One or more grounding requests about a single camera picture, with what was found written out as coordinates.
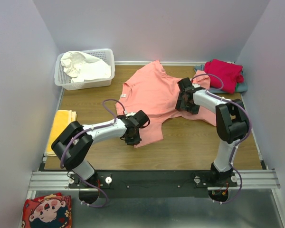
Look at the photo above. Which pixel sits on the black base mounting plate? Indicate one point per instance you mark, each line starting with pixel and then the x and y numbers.
pixel 161 184

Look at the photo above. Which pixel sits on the folded yellow towel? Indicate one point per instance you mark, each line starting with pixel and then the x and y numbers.
pixel 61 120

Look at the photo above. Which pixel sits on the red cartoon print cloth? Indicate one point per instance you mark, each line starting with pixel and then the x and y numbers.
pixel 50 211

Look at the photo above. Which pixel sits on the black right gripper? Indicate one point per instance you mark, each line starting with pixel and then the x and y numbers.
pixel 194 109

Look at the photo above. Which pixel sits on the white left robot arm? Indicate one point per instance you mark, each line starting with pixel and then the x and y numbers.
pixel 73 144

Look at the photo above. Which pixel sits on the folded blue t shirt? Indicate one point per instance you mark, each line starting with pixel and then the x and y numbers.
pixel 242 88

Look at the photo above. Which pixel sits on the aluminium frame rail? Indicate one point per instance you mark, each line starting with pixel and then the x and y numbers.
pixel 58 180

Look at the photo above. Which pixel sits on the folded red t shirt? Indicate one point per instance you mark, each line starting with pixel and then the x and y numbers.
pixel 230 74

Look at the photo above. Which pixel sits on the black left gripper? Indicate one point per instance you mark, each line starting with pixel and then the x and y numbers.
pixel 136 141

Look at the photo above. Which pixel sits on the white cloth in basket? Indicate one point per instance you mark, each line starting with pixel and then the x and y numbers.
pixel 83 67

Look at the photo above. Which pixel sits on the pink t shirt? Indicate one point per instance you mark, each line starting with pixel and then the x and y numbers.
pixel 152 90

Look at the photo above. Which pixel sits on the white plastic basket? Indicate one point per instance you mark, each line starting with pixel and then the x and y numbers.
pixel 62 79

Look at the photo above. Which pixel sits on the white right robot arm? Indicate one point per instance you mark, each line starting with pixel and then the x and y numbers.
pixel 232 124

